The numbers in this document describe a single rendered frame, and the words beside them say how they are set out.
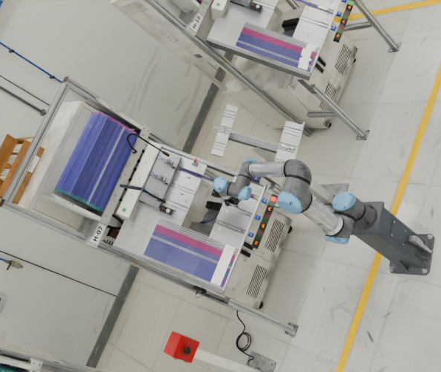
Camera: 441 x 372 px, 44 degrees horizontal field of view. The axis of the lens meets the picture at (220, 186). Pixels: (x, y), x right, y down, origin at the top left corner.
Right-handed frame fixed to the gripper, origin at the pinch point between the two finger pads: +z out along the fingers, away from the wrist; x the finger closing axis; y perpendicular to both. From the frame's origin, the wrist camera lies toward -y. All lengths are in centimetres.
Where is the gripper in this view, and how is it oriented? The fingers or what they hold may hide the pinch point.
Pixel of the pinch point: (233, 203)
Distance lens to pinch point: 311.1
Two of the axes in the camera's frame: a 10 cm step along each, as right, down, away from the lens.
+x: 3.8, -9.0, 2.2
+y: 8.8, 2.8, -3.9
